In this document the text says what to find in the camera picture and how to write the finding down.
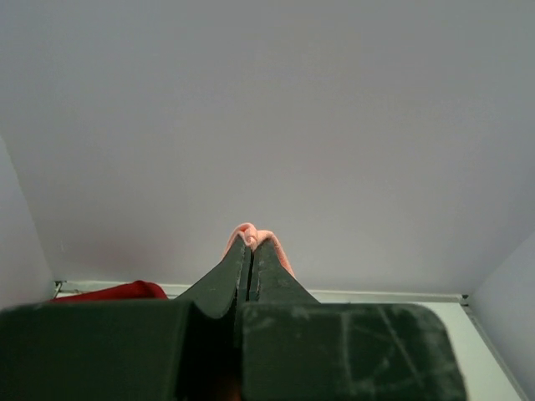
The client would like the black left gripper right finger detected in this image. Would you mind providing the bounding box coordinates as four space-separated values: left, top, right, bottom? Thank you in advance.
248 241 320 309

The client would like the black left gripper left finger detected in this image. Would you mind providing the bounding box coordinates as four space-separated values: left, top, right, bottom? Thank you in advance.
176 237 251 400

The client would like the pink t shirt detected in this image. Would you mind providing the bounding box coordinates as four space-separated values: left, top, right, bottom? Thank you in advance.
222 222 295 277

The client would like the dark red t shirt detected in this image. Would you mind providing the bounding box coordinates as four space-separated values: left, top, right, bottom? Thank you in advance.
50 281 168 303

